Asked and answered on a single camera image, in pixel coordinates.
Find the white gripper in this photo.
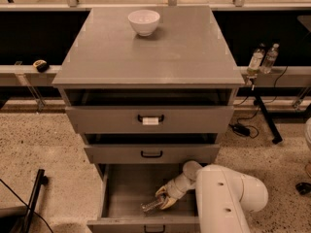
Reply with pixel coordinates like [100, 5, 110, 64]
[155, 174, 196, 210]

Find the clear plastic water bottle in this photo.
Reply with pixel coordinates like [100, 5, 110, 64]
[141, 194, 166, 216]

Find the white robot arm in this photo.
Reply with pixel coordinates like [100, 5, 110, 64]
[155, 160, 268, 233]

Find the bottom grey drawer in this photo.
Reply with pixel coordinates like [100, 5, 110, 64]
[87, 164, 200, 233]

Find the grey drawer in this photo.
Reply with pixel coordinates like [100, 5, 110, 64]
[85, 144, 220, 164]
[87, 164, 200, 233]
[66, 106, 233, 134]

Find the middle grey drawer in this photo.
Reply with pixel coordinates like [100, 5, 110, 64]
[85, 144, 220, 164]

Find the grey drawer cabinet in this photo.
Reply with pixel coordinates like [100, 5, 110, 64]
[52, 5, 246, 180]

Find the top grey drawer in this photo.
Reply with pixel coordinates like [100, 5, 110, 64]
[66, 106, 233, 134]

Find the clear bottle on ledge left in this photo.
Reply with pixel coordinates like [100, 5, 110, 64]
[247, 44, 265, 77]

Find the clear bottle on ledge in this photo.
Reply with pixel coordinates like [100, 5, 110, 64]
[247, 44, 265, 77]
[260, 44, 279, 74]

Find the clear bottle on ledge right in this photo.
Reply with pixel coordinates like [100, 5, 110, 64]
[260, 44, 279, 74]

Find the black stand leg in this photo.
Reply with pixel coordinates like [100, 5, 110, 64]
[253, 90, 283, 145]

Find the black object on floor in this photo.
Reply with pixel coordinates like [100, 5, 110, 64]
[295, 183, 311, 195]

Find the black stand at left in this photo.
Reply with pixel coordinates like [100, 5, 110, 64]
[0, 169, 53, 233]

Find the white ceramic bowl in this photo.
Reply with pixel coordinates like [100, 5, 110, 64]
[128, 10, 160, 36]

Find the black yellow tape measure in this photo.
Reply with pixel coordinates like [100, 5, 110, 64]
[33, 59, 50, 73]

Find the white tape on handle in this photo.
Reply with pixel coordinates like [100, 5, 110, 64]
[142, 117, 159, 125]

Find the black power adapter with cable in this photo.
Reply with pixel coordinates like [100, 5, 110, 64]
[229, 116, 259, 139]

